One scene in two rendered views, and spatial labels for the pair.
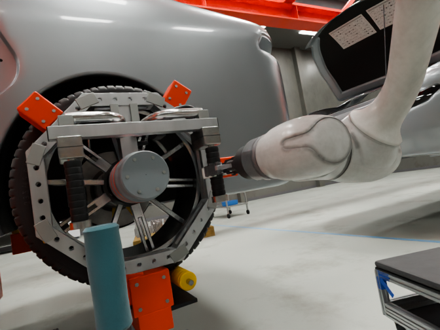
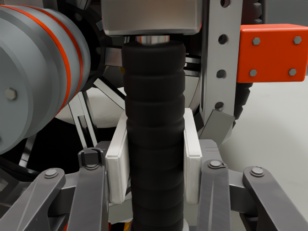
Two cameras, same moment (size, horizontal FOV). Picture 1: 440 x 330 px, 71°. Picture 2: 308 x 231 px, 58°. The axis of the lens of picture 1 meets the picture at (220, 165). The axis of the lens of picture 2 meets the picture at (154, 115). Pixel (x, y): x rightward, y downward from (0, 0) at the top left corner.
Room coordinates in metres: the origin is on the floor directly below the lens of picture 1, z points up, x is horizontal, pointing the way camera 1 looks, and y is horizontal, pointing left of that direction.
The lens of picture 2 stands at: (0.69, -0.06, 0.91)
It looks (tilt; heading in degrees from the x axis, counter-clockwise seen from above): 21 degrees down; 30
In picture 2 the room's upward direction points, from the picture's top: 2 degrees counter-clockwise
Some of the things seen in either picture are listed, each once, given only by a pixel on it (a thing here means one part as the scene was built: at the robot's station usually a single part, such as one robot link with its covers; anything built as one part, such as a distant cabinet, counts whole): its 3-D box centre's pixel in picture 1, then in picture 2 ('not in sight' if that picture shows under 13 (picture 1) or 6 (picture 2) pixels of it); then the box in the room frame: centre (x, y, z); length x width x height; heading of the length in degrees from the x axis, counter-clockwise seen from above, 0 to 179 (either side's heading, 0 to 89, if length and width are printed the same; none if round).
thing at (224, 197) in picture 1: (215, 172); (156, 151); (0.83, 0.01, 0.83); 0.04 x 0.04 x 0.16
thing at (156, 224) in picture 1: (172, 228); not in sight; (5.39, 0.99, 0.19); 1.33 x 0.93 x 0.38; 100
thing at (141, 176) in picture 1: (137, 178); (17, 68); (0.89, 0.24, 0.85); 0.21 x 0.14 x 0.14; 28
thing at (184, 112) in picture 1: (165, 110); not in sight; (0.90, 0.13, 1.03); 0.19 x 0.18 x 0.11; 28
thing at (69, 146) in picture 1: (70, 149); not in sight; (0.70, 0.33, 0.93); 0.09 x 0.05 x 0.05; 28
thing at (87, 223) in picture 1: (76, 192); not in sight; (0.67, 0.32, 0.83); 0.04 x 0.04 x 0.16
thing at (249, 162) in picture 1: (265, 158); not in sight; (0.62, -0.09, 0.83); 0.09 x 0.06 x 0.09; 118
